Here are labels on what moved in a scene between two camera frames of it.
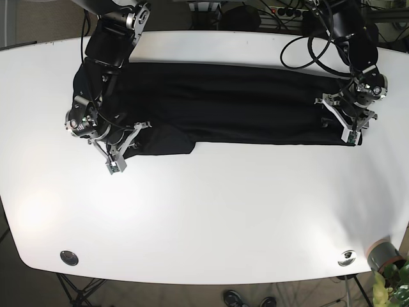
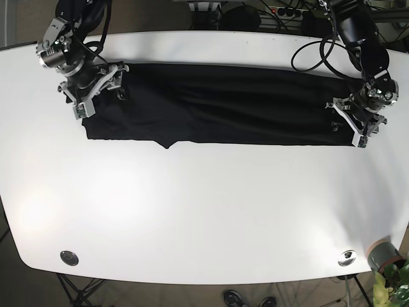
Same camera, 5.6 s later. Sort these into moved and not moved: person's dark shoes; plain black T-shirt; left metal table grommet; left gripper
Moved: left gripper
Not moved: person's dark shoes; left metal table grommet; plain black T-shirt
